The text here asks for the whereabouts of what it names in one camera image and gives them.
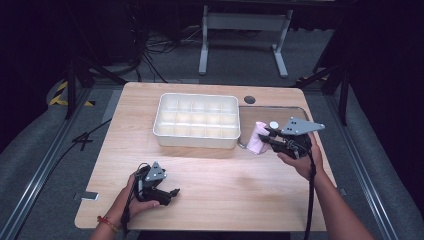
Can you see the person's right hand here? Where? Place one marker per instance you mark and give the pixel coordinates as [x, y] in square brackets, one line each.
[305, 165]

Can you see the yellow black floor tape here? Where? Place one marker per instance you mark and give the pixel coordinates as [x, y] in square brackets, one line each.
[58, 98]

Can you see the black table grommet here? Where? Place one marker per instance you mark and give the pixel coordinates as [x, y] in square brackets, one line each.
[249, 99]

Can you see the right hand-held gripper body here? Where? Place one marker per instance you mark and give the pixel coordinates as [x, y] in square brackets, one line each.
[296, 140]

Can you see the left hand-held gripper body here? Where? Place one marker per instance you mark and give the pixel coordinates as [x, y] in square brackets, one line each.
[150, 186]

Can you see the black tripod stand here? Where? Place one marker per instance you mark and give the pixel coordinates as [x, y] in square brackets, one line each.
[71, 73]
[341, 83]

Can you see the aluminium floor rail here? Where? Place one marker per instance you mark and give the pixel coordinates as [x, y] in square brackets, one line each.
[363, 166]
[40, 173]

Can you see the person's left hand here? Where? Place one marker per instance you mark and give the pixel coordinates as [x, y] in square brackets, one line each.
[130, 208]

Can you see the pink sock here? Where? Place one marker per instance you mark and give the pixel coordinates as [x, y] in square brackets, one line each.
[257, 140]

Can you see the black tape floor mark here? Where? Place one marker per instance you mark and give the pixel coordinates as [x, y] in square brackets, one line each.
[82, 140]

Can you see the white divided storage box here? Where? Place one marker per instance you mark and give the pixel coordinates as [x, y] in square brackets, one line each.
[196, 120]

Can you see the white round lid knob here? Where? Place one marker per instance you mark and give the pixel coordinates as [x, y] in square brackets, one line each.
[274, 125]

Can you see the grey metal table frame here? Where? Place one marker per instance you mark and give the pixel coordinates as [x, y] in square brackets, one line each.
[245, 21]

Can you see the grey tape piece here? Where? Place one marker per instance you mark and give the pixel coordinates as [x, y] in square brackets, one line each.
[86, 196]

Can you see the clear plastic lid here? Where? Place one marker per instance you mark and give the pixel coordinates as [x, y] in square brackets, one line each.
[250, 116]

